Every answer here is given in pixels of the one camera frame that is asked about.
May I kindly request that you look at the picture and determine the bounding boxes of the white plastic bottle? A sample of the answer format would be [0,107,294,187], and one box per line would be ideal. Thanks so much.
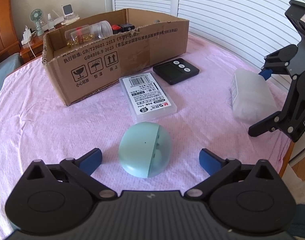
[231,68,278,125]

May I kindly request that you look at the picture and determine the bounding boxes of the light green round case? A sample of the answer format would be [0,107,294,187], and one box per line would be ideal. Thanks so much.
[118,122,173,178]

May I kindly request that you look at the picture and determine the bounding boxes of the clear plastic labelled case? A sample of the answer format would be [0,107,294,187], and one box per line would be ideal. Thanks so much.
[119,72,178,123]

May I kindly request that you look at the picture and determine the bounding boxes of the black digital timer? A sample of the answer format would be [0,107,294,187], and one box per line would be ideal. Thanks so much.
[152,58,200,85]

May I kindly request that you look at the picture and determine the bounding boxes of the black wooden toy train car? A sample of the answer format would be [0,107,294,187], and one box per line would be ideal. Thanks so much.
[111,23,135,34]

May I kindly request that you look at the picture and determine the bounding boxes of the white louvered closet doors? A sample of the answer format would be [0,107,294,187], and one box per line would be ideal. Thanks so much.
[112,0,305,68]

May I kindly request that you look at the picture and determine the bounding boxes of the pink table cloth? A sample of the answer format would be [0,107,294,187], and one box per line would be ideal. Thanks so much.
[0,35,290,238]

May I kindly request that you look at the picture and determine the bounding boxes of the brown cardboard box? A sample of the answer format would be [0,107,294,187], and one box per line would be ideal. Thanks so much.
[42,8,189,106]

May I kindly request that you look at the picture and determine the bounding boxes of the blue grey bed sheet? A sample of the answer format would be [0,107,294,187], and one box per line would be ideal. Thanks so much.
[0,53,23,91]

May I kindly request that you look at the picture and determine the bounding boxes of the wooden bedside table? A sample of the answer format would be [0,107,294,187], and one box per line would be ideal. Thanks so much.
[20,31,49,63]

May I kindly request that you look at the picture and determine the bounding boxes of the clear jar with gold pins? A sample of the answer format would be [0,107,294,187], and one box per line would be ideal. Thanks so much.
[65,21,113,47]

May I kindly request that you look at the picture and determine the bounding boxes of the white power strip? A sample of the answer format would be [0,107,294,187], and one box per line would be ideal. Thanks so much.
[21,26,32,45]

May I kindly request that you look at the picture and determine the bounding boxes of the wooden headboard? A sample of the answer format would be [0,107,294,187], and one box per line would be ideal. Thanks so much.
[0,0,21,63]

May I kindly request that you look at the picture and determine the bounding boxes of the white spray bottle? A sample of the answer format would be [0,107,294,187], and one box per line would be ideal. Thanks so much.
[47,13,54,30]

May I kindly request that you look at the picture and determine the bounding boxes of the small green desk fan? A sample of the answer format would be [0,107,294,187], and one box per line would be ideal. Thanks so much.
[30,8,44,36]

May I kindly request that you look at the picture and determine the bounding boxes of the white small screen device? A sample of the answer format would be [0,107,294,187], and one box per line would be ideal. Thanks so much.
[61,4,80,25]

